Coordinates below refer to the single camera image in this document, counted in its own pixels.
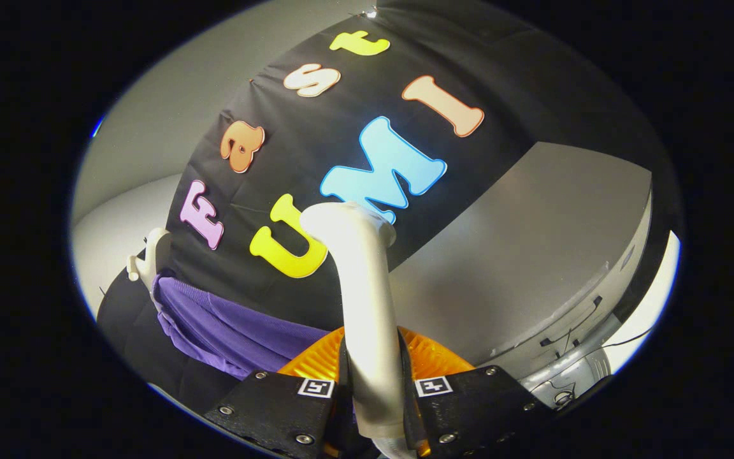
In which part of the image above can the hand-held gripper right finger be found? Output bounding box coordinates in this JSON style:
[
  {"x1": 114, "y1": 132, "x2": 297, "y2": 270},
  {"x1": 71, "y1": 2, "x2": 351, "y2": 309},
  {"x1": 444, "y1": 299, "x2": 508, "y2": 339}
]
[{"x1": 398, "y1": 326, "x2": 556, "y2": 458}]

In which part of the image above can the purple jacket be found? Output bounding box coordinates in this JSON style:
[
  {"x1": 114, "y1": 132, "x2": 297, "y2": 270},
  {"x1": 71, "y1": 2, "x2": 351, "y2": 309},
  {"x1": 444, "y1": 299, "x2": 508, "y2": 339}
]
[{"x1": 152, "y1": 275, "x2": 333, "y2": 381}]

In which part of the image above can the white clothes hanger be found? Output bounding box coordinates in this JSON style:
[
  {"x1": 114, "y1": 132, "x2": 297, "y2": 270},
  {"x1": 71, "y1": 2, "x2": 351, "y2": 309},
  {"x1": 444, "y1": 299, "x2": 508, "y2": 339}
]
[{"x1": 127, "y1": 228, "x2": 173, "y2": 313}]

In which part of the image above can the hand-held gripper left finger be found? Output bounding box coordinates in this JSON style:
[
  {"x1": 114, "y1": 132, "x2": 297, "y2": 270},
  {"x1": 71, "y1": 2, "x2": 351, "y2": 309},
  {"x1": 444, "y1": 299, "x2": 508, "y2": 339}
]
[{"x1": 205, "y1": 326, "x2": 352, "y2": 459}]

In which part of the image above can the grey cabinet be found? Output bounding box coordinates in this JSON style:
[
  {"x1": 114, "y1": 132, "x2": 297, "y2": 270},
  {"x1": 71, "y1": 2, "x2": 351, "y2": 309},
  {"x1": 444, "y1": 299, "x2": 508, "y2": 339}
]
[{"x1": 389, "y1": 142, "x2": 654, "y2": 409}]

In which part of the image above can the white garment steamer head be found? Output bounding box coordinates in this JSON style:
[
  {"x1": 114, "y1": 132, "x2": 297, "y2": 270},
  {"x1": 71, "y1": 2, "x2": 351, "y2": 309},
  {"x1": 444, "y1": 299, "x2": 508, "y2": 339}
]
[{"x1": 300, "y1": 202, "x2": 415, "y2": 447}]

